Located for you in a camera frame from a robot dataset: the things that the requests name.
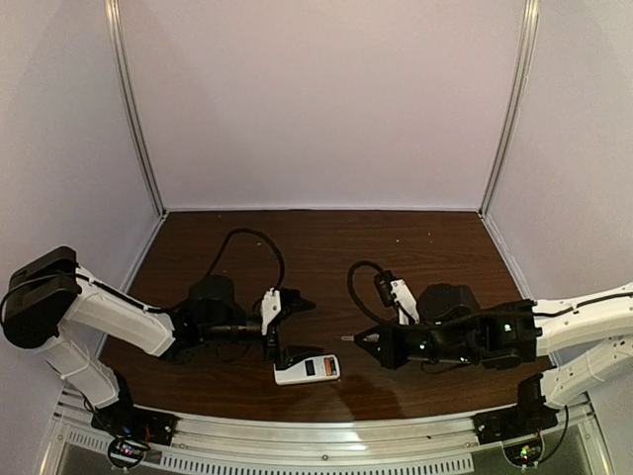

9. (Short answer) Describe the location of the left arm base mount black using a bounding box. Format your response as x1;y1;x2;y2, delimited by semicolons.
91;371;179;446

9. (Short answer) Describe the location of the orange battery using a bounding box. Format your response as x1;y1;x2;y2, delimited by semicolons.
323;356;339;377

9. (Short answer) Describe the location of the right black braided cable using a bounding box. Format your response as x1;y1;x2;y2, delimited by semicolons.
346;260;397;326

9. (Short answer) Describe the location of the left aluminium frame post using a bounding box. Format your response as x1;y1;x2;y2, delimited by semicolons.
104;0;167;218

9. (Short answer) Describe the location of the red white remote control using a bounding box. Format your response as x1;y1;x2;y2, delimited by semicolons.
274;354;341;386

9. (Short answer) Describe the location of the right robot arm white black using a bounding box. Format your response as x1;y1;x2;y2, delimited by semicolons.
354;280;632;410

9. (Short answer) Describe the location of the right aluminium frame post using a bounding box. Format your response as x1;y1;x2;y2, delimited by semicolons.
479;0;540;219

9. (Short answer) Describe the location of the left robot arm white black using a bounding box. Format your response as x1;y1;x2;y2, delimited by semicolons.
1;246;316;410

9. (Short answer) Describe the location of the aluminium frame post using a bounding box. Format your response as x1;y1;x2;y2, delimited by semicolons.
104;0;167;218
479;0;540;219

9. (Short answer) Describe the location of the clear handle screwdriver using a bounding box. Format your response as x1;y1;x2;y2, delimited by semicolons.
340;333;380;344

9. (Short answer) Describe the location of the black braided cable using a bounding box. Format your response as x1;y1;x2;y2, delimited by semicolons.
346;260;397;326
207;227;287;298

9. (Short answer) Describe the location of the front aluminium rail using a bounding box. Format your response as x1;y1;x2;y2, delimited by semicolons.
35;388;615;474

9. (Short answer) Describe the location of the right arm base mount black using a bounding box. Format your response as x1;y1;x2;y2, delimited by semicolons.
472;373;559;445

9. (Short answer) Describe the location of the left black braided cable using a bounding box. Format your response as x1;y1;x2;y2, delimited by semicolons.
207;227;287;298

